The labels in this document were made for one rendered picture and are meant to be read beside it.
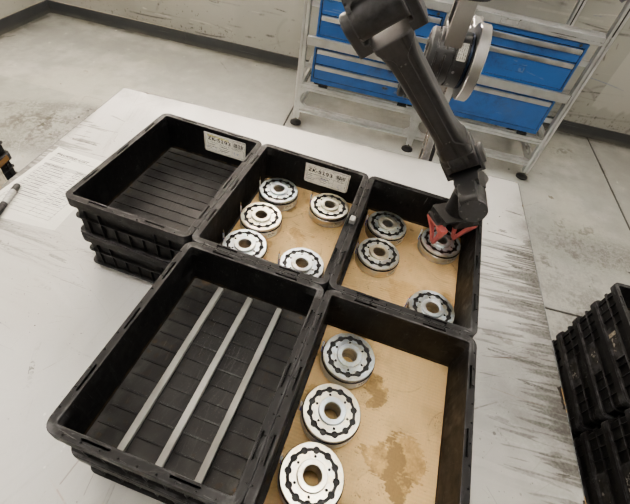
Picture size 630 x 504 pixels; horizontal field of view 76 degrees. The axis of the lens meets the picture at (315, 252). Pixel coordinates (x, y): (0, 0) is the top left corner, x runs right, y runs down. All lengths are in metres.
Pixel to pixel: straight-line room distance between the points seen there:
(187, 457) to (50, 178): 0.99
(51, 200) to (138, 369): 0.70
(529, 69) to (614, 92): 1.31
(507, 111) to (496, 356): 2.08
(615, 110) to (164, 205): 3.67
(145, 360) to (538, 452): 0.83
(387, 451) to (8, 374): 0.77
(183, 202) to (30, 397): 0.53
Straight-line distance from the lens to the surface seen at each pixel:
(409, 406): 0.83
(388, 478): 0.77
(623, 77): 4.03
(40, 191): 1.43
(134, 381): 0.82
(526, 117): 3.01
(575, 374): 1.82
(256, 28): 3.86
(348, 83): 2.88
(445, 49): 1.23
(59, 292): 1.14
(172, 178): 1.18
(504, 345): 1.16
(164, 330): 0.86
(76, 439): 0.69
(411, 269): 1.01
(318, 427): 0.74
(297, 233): 1.02
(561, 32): 2.81
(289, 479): 0.71
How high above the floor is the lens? 1.55
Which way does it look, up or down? 48 degrees down
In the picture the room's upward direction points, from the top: 11 degrees clockwise
